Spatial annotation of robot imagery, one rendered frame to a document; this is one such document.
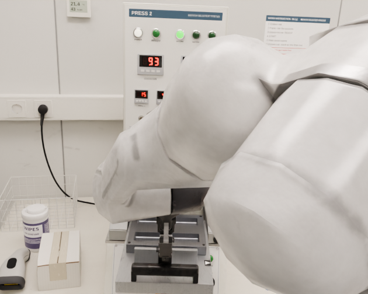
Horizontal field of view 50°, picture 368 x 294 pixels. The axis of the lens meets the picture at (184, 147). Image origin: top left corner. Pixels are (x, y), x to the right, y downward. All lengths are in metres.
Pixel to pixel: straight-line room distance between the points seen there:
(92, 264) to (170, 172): 1.03
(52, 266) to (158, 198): 0.72
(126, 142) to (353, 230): 0.28
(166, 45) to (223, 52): 1.01
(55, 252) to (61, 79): 0.73
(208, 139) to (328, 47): 0.10
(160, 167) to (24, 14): 1.38
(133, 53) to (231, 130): 1.04
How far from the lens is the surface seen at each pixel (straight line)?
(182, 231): 1.08
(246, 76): 0.29
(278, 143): 0.22
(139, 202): 0.59
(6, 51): 1.74
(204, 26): 1.30
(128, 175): 0.43
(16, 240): 1.58
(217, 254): 1.16
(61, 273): 1.28
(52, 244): 1.35
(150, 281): 0.94
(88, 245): 1.49
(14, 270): 1.31
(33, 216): 1.43
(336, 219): 0.21
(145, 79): 1.32
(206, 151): 0.32
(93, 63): 1.70
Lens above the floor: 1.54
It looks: 18 degrees down
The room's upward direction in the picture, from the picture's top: 3 degrees clockwise
